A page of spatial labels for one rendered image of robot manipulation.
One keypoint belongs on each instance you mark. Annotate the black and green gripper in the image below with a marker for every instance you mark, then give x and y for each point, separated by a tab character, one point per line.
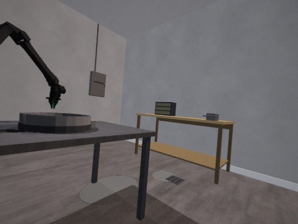
54	101

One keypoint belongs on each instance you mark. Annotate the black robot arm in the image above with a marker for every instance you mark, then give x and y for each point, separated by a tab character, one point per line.
8	29

